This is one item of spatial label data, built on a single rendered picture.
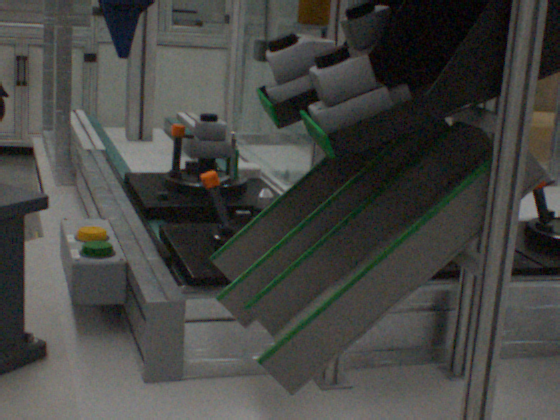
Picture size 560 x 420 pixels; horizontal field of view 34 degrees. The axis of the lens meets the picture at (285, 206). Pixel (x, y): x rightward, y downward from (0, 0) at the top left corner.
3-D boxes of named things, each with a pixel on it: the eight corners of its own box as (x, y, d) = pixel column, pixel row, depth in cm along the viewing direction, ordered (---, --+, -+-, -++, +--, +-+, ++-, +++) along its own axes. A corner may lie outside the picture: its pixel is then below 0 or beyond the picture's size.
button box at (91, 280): (71, 307, 117) (72, 260, 116) (59, 257, 137) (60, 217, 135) (126, 305, 120) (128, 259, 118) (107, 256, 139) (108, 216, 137)
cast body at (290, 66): (277, 119, 90) (250, 51, 88) (274, 111, 94) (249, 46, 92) (358, 88, 89) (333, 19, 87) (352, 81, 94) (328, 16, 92)
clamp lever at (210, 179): (220, 230, 122) (202, 178, 119) (217, 226, 124) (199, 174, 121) (246, 220, 123) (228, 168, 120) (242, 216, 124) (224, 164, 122)
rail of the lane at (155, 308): (143, 383, 107) (147, 294, 104) (76, 196, 189) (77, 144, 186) (190, 380, 108) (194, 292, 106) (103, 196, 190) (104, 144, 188)
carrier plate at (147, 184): (145, 218, 142) (145, 205, 142) (124, 183, 164) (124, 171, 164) (293, 217, 150) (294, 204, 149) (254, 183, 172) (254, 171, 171)
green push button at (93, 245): (83, 264, 118) (83, 249, 117) (80, 255, 122) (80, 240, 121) (114, 263, 119) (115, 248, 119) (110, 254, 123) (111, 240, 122)
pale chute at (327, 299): (291, 397, 77) (256, 361, 76) (273, 336, 90) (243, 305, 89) (550, 175, 75) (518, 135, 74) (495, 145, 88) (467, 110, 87)
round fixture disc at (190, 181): (172, 198, 148) (172, 185, 147) (157, 178, 161) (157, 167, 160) (256, 197, 152) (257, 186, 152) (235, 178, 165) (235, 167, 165)
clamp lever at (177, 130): (170, 171, 153) (174, 126, 151) (168, 168, 155) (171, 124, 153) (192, 172, 154) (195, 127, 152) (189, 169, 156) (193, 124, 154)
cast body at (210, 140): (190, 158, 152) (193, 116, 150) (185, 153, 156) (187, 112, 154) (240, 159, 155) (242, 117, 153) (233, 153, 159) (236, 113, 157)
